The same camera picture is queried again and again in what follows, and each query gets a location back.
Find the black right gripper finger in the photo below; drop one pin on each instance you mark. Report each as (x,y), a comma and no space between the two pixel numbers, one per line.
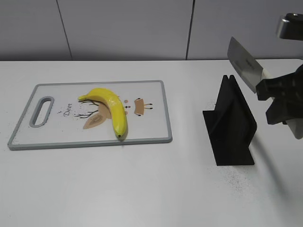
(283,109)

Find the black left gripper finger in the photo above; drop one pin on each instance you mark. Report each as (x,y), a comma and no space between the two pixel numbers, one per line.
(287,87)

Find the white-handled kitchen knife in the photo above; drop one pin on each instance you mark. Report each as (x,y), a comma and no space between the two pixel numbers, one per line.
(251,72)

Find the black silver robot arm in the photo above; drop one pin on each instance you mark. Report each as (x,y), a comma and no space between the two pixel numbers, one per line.
(291,28)

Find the yellow plastic banana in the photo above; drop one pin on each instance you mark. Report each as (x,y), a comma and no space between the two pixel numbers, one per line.
(115,106)

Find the black knife stand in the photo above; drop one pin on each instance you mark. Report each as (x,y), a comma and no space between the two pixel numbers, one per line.
(231,126)

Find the white grey-rimmed cutting board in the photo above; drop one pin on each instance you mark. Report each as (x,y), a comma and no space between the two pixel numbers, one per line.
(54,118)

